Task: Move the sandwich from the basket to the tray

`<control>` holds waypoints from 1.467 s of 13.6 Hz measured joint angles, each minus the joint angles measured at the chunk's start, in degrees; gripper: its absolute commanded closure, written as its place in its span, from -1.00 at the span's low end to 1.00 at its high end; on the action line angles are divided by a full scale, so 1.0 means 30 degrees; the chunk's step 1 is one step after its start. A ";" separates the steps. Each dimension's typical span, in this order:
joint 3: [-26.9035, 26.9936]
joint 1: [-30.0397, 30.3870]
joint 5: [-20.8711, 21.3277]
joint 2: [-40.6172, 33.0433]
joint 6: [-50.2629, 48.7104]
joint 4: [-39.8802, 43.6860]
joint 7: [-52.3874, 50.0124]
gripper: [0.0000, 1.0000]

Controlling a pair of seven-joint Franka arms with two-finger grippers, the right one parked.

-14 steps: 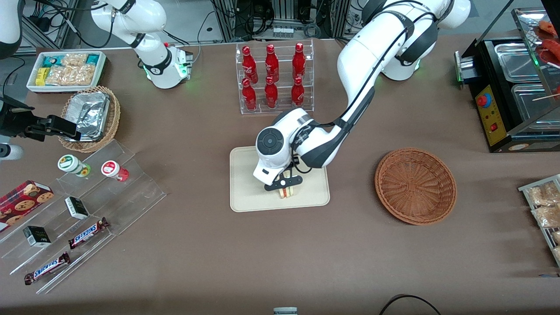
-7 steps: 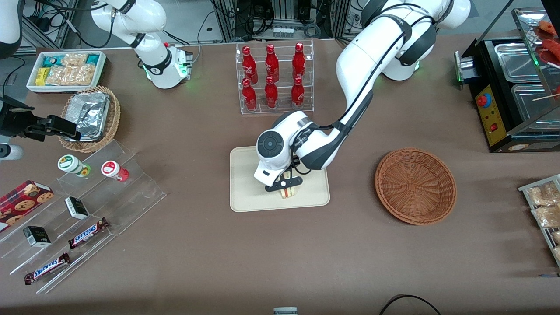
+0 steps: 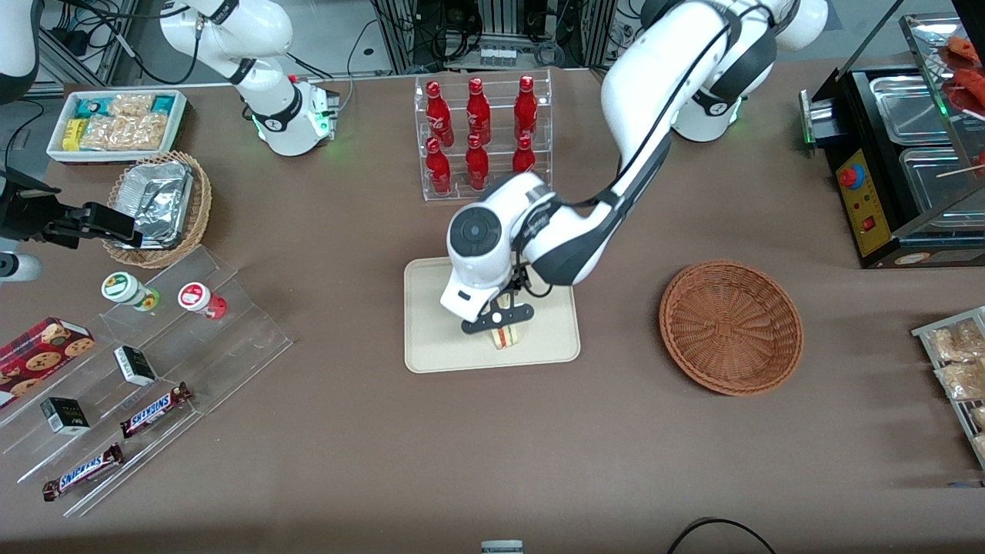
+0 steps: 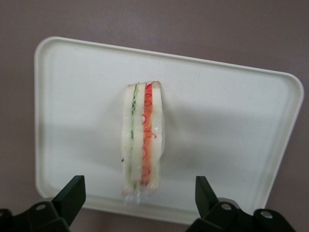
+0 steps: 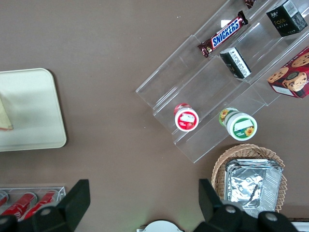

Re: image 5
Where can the green lidded cup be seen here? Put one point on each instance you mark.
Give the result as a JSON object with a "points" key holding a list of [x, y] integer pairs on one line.
{"points": [[241, 125]]}

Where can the white plastic snack bin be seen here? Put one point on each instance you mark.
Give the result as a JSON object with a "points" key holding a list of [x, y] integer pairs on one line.
{"points": [[301, 227]]}

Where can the small black carton box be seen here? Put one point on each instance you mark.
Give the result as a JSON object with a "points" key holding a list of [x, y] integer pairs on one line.
{"points": [[285, 21], [235, 62]]}

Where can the aluminium foil container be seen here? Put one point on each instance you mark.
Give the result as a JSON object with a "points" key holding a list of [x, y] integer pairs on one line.
{"points": [[251, 186]]}

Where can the red cookie box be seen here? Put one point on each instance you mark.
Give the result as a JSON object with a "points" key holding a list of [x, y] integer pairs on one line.
{"points": [[292, 75]]}

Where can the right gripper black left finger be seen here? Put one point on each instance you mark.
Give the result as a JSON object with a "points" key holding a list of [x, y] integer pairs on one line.
{"points": [[77, 198]]}

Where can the clear acrylic step display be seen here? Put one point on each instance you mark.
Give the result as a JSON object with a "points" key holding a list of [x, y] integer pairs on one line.
{"points": [[193, 79]]}

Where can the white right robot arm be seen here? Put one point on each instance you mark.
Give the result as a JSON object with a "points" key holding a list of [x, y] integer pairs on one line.
{"points": [[158, 227]]}

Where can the triangle sandwich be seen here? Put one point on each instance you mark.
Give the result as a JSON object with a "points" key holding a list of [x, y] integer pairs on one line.
{"points": [[4, 120]]}

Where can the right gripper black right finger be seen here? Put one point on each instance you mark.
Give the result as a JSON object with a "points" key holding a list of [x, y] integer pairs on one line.
{"points": [[210, 203]]}

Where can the red lidded cup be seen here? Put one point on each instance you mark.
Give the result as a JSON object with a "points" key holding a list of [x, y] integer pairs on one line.
{"points": [[186, 119]]}

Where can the cream plastic tray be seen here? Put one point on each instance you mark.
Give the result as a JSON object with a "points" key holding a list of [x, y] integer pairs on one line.
{"points": [[36, 108]]}

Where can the clear acrylic bottle rack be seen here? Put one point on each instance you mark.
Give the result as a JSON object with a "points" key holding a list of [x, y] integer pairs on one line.
{"points": [[60, 189]]}

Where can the light wicker basket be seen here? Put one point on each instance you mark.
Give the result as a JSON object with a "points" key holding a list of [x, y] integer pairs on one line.
{"points": [[243, 151]]}

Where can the Snickers chocolate bar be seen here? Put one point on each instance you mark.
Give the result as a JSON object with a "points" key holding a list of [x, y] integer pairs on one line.
{"points": [[224, 33], [249, 3]]}

